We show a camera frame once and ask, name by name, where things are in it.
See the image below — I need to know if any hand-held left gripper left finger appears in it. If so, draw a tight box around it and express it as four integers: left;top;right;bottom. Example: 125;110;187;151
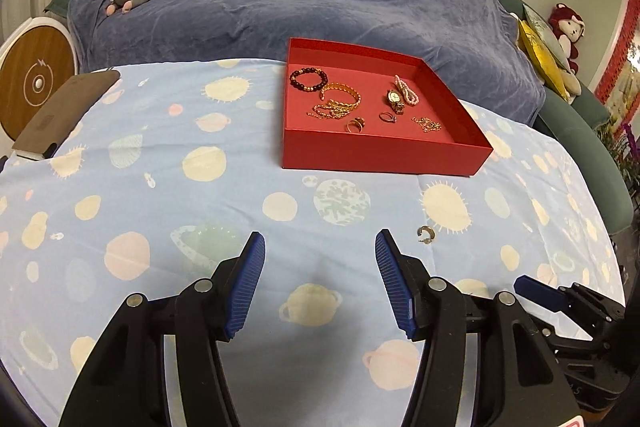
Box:
59;231;267;427

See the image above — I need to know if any blue planet print tablecloth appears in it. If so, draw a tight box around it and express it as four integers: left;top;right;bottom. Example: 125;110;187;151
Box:
0;58;629;427

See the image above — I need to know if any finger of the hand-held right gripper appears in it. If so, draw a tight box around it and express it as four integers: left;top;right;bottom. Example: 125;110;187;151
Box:
514;275;572;312

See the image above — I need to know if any brown flat case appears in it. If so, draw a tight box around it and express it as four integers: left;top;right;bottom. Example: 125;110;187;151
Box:
10;69;122;158

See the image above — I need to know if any gold wristwatch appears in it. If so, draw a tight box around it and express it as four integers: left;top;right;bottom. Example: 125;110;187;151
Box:
383;89;407;115

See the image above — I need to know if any red wall decoration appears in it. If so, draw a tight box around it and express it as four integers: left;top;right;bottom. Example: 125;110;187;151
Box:
587;0;640;108

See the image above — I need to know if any red cardboard box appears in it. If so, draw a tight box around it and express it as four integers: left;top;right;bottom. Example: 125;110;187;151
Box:
281;37;495;178

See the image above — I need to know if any red monkey plush toy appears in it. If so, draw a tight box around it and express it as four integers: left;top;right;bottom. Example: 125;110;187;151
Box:
547;2;587;76

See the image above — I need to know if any white round wooden-faced device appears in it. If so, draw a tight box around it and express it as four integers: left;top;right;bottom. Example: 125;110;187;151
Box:
0;17;79;158

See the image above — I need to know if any wide gold link bracelet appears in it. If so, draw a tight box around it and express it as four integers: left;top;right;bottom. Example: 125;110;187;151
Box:
320;82;362;114

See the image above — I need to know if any gold cushion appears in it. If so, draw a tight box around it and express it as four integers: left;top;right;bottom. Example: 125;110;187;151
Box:
517;19;571;103

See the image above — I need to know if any dark beaded bracelet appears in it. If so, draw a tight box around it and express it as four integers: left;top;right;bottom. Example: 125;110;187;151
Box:
289;67;329;93

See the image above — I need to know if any pearl bracelet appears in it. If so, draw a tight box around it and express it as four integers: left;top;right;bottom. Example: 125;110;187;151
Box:
393;75;420;106

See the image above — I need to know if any potted plant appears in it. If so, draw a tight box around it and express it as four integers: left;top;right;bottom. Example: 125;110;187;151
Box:
599;116;640;190

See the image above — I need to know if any cream cushion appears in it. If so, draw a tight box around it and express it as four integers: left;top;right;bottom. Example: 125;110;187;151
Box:
559;69;584;97

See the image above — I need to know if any thin gold chain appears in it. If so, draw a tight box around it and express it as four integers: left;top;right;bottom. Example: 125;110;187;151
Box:
306;102;351;122

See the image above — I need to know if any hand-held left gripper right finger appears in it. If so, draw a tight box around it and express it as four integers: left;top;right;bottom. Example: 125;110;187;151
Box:
375;228;581;427

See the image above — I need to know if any gold chain with black clover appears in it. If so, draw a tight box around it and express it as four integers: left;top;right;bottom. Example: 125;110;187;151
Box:
411;116;443;134

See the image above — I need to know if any silver cushion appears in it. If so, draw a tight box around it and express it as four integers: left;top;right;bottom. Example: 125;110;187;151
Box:
522;3;571;73

